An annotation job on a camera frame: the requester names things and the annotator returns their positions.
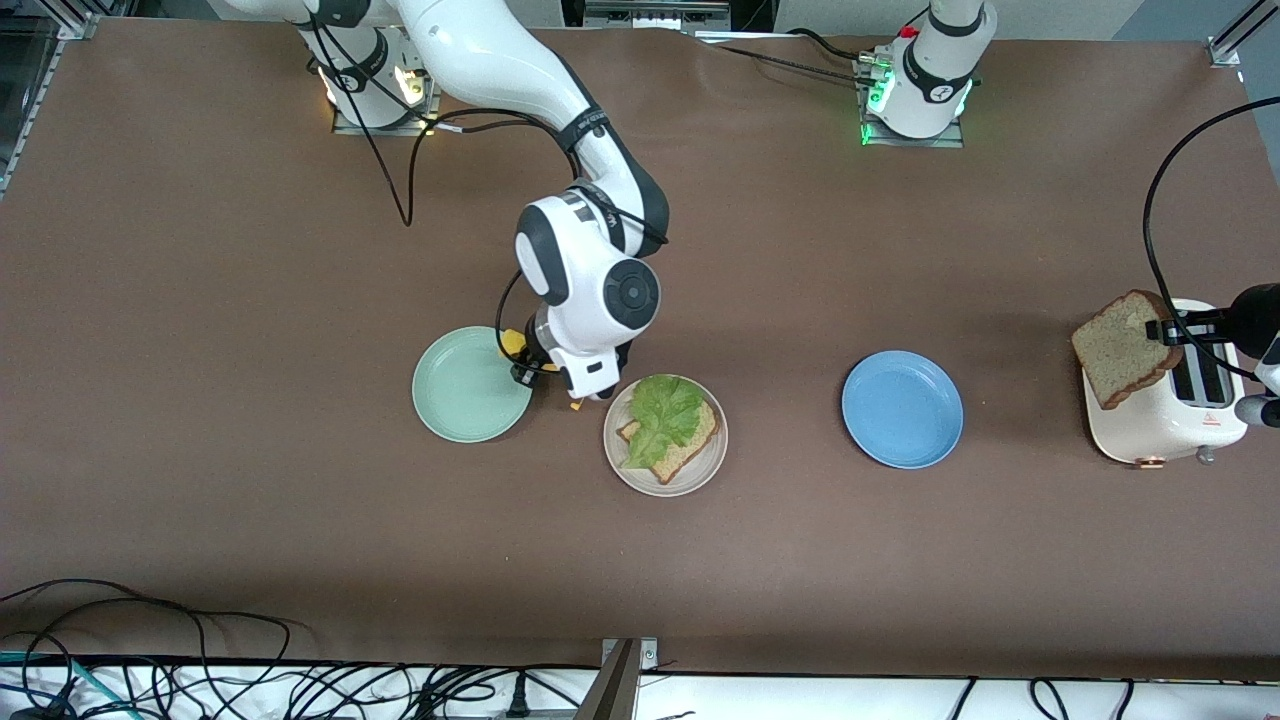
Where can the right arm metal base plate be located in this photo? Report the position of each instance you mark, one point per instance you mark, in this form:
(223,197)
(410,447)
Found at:
(432,118)

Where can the black equipment box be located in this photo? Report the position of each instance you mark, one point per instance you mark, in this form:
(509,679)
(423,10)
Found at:
(750,12)

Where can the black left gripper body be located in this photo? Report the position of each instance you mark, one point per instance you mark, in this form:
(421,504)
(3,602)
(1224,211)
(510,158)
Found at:
(1258,315)

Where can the black power plug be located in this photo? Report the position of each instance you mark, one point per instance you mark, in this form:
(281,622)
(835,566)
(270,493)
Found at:
(518,700)

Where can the yellow mustard squeeze bottle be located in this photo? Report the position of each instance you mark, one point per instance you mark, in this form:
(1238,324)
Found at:
(512,343)

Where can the mint green plate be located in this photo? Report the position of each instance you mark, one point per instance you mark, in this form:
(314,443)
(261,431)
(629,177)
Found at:
(460,390)

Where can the aluminium frame profile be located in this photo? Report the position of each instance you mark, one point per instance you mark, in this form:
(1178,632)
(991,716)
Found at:
(30,110)
(1228,52)

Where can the green lettuce leaf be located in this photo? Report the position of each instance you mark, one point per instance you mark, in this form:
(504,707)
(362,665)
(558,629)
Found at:
(665,410)

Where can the brown bread slice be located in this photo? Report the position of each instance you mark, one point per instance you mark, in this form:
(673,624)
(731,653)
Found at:
(1115,355)
(690,450)

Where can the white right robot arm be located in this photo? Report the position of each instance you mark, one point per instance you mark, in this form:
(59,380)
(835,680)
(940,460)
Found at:
(590,260)

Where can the beige plate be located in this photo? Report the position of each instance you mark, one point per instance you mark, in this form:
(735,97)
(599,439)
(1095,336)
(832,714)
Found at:
(700,478)

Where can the grey metal bracket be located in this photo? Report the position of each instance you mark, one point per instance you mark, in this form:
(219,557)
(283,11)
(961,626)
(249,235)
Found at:
(615,690)

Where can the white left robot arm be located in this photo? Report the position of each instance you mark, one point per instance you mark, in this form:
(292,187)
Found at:
(935,70)

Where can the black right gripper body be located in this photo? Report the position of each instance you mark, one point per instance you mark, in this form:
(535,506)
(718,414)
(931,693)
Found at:
(537,359)

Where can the brown table cover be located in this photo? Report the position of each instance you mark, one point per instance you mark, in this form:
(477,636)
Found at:
(800,560)

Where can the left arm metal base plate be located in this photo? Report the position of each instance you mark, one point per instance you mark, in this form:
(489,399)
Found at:
(950,142)

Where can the white toaster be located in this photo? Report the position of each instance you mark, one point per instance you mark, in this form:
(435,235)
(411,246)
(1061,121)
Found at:
(1150,430)

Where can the blue plate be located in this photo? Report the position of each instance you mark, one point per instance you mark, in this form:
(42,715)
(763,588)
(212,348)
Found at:
(902,410)

